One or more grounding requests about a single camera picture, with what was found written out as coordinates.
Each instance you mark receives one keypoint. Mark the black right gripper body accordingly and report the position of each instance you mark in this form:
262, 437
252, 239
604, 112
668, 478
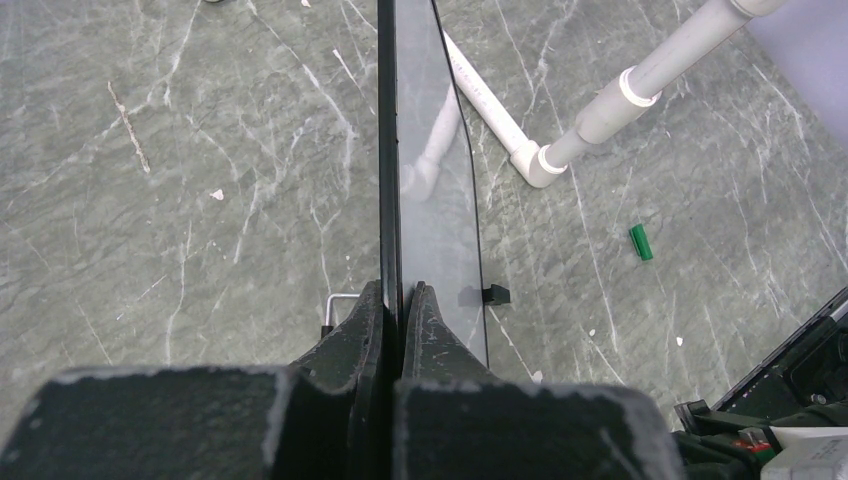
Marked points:
719, 444

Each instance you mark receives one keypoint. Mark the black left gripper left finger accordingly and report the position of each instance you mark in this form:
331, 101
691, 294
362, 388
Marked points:
340, 407

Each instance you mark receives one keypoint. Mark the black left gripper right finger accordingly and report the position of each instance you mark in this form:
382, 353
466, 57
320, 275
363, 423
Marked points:
442, 427

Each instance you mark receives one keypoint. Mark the black framed whiteboard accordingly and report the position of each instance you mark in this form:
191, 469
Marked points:
429, 214

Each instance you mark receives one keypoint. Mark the green marker cap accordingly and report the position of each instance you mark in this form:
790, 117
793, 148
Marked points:
641, 242

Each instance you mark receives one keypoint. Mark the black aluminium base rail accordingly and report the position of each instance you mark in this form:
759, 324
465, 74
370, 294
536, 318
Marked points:
808, 368

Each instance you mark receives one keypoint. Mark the white pvc pipe frame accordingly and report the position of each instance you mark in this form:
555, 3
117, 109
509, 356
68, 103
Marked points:
619, 103

